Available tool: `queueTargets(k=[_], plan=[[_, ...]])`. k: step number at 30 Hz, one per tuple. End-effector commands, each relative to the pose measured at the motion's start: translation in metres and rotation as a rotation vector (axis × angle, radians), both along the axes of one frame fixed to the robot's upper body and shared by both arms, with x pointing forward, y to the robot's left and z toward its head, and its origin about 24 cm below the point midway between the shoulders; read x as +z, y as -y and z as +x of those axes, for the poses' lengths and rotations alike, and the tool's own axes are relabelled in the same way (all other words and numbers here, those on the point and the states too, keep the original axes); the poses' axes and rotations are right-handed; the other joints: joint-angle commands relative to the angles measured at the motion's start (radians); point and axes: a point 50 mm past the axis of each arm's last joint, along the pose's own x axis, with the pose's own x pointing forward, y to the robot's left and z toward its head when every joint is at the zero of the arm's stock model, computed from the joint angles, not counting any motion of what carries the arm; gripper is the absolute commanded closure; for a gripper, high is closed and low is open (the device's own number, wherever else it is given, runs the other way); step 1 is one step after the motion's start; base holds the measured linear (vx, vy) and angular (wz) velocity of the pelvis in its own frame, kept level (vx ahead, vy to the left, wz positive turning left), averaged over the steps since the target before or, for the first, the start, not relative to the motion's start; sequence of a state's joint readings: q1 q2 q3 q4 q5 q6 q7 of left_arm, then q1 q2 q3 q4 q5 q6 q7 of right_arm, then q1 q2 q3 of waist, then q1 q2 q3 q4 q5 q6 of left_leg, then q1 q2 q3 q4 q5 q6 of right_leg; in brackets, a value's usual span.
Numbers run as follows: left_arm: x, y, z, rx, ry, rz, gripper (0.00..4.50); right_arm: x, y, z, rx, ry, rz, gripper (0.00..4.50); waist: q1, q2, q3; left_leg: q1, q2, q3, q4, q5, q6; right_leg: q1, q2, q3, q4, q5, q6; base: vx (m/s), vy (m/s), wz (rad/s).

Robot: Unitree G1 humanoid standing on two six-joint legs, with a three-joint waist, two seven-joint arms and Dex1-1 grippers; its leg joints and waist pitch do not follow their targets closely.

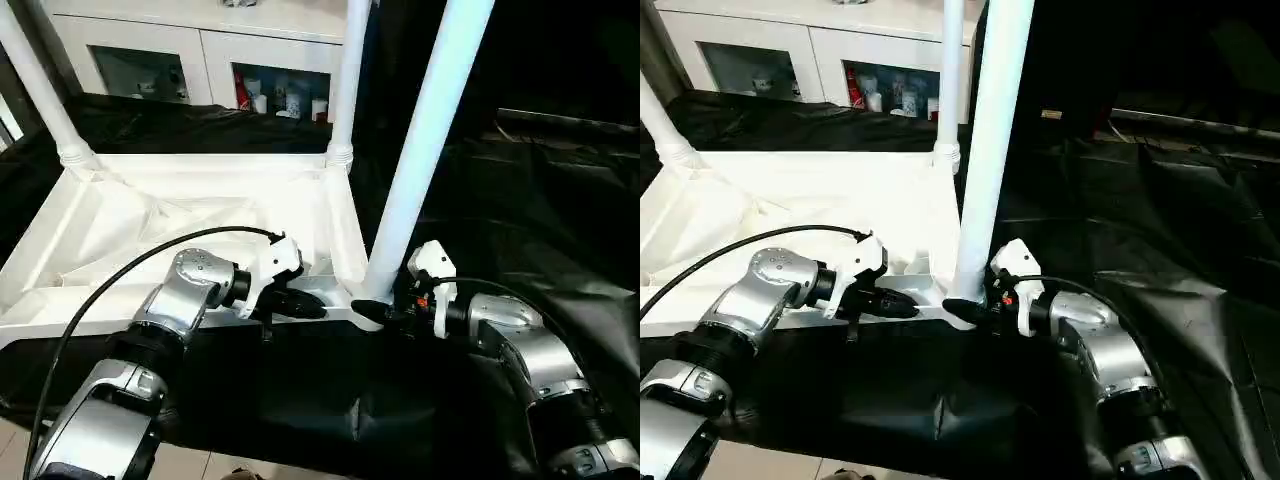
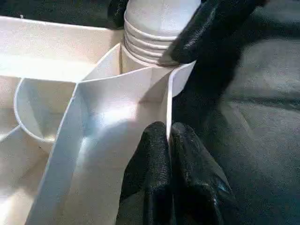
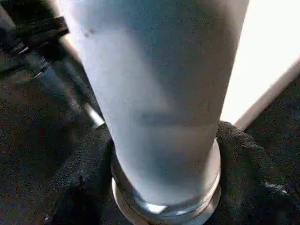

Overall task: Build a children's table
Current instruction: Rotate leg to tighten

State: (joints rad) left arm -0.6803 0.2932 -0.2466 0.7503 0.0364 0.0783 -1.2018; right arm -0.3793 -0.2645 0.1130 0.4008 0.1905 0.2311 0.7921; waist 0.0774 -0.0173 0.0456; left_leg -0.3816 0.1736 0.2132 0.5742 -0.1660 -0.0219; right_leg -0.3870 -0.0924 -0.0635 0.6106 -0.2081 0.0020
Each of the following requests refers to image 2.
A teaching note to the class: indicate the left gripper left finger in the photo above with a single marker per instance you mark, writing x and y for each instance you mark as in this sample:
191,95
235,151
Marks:
150,175

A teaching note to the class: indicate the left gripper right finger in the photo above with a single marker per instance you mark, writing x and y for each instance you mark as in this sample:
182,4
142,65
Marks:
197,182

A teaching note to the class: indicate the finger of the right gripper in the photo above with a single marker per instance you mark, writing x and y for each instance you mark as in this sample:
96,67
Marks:
206,32
117,14

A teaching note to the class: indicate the white plastic table leg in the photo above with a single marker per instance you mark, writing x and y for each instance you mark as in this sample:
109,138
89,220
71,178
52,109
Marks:
159,23

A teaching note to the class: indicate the white plastic table top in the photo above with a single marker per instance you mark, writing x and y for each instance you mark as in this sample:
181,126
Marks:
82,105

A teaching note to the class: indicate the black table mat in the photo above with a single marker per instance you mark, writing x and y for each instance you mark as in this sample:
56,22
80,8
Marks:
257,117

